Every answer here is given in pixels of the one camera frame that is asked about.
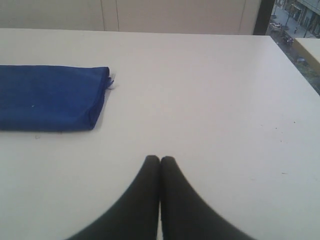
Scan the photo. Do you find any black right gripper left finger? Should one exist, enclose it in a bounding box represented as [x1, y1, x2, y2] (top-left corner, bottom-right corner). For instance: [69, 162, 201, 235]
[70, 155, 160, 240]

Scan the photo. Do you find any neighbouring white table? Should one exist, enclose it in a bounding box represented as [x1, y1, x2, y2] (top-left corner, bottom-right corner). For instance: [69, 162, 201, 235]
[292, 38, 320, 66]

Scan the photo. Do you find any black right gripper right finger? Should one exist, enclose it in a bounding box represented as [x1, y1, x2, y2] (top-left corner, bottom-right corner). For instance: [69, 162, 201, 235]
[160, 156, 252, 240]

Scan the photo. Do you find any blue towel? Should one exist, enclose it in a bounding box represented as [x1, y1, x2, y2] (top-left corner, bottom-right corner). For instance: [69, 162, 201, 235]
[0, 65, 113, 132]

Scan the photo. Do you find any dark window frame post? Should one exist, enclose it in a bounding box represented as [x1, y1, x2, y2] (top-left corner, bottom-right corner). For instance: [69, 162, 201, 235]
[253, 0, 275, 36]

